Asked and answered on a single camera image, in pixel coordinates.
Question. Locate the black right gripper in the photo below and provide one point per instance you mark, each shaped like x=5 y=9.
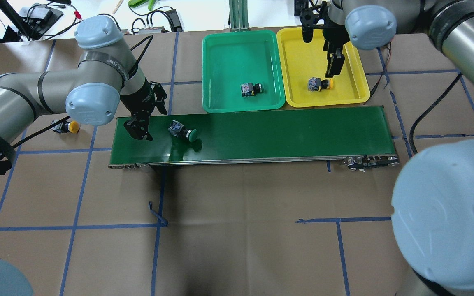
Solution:
x=332 y=42

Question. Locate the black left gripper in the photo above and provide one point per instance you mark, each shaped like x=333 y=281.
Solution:
x=139 y=101

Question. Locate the yellow push button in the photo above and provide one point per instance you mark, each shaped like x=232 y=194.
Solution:
x=315 y=84
x=66 y=126

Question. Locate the green push button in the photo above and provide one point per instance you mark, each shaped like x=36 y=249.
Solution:
x=251 y=89
x=179 y=130

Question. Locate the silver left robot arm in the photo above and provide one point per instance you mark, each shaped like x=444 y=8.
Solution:
x=108 y=74

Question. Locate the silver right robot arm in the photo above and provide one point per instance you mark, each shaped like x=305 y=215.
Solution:
x=351 y=250

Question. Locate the yellow plastic tray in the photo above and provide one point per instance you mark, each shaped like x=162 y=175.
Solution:
x=301 y=61

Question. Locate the green conveyor belt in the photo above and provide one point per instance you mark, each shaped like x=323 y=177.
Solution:
x=358 y=136

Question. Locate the green plastic tray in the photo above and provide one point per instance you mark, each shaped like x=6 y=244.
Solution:
x=232 y=58

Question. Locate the black power adapter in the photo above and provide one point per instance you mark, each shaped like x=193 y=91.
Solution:
x=174 y=20

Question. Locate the aluminium frame post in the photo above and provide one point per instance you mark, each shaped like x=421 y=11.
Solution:
x=238 y=17

